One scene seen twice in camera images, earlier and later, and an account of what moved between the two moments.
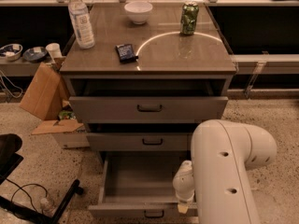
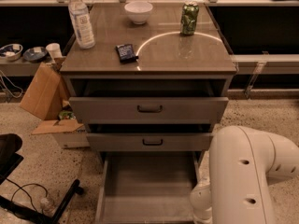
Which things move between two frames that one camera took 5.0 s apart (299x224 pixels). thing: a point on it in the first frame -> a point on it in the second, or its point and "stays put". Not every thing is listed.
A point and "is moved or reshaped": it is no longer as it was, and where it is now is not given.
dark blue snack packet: [125, 53] stays put
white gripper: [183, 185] -> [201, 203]
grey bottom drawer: [140, 185] is moved or reshaped
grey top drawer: [152, 109] stays put
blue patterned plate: [35, 53] stays put
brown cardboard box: [46, 93] stays put
